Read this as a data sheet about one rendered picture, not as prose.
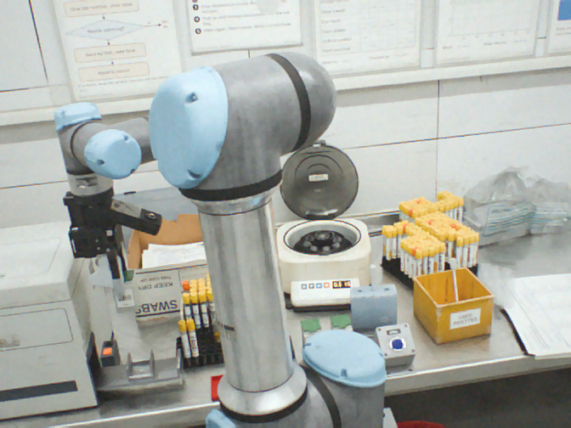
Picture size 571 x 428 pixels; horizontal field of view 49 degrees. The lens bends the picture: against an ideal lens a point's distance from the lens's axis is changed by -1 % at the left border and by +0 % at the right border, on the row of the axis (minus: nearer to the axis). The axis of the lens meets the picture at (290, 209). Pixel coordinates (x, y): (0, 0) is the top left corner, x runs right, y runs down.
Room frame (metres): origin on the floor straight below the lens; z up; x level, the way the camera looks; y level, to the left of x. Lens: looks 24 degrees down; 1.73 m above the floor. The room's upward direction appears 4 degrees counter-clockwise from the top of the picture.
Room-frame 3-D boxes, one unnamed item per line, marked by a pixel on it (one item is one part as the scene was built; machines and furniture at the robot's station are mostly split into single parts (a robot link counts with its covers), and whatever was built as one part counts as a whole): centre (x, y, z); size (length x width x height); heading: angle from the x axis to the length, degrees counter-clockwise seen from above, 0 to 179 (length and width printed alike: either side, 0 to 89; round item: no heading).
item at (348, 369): (0.73, -0.05, 1.12); 0.13 x 0.12 x 0.14; 127
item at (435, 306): (1.19, -0.34, 0.93); 0.13 x 0.13 x 0.10; 11
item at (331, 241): (1.45, -0.08, 0.97); 0.15 x 0.15 x 0.07
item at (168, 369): (1.05, 0.35, 0.92); 0.21 x 0.07 x 0.05; 96
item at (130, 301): (1.05, 0.33, 1.11); 0.05 x 0.04 x 0.06; 5
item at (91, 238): (1.05, 0.36, 1.26); 0.09 x 0.08 x 0.12; 95
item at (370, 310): (1.20, -0.17, 0.92); 0.10 x 0.07 x 0.10; 88
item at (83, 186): (1.05, 0.35, 1.34); 0.08 x 0.08 x 0.05
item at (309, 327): (1.13, -0.03, 0.91); 0.05 x 0.04 x 0.07; 6
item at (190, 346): (1.16, 0.19, 0.93); 0.17 x 0.09 x 0.11; 97
